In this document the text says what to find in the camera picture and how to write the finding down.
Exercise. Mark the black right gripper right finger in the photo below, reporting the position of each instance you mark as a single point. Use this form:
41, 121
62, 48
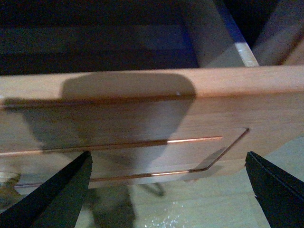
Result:
279, 194

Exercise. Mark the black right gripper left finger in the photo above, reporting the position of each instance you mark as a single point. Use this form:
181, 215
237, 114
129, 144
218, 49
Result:
57, 202

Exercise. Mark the wooden drawer with round knob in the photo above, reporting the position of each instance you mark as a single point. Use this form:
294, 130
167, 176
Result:
156, 90

